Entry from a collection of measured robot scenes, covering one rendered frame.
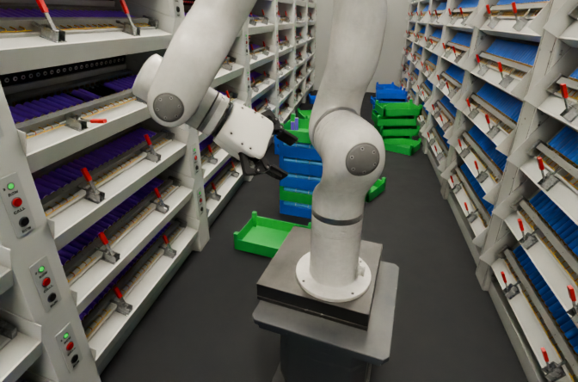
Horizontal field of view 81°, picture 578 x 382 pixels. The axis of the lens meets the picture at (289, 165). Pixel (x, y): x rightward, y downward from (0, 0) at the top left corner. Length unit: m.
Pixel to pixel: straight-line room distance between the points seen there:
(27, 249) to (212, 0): 0.60
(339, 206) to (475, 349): 0.74
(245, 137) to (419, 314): 0.93
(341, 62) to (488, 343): 1.01
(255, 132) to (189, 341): 0.78
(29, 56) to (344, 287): 0.82
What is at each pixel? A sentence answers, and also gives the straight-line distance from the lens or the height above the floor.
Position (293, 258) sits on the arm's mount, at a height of 0.33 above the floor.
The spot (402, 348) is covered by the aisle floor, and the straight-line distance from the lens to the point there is 1.23.
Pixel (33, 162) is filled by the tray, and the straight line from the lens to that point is 0.84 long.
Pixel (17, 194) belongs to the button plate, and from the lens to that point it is 0.82.
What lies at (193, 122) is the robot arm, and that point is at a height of 0.76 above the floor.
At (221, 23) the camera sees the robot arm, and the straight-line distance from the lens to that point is 0.61.
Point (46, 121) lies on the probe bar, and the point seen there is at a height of 0.72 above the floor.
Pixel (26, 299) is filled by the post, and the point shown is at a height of 0.42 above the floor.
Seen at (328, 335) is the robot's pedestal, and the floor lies 0.28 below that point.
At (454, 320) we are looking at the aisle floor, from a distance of 1.37.
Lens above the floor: 0.93
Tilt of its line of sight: 24 degrees down
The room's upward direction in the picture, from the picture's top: straight up
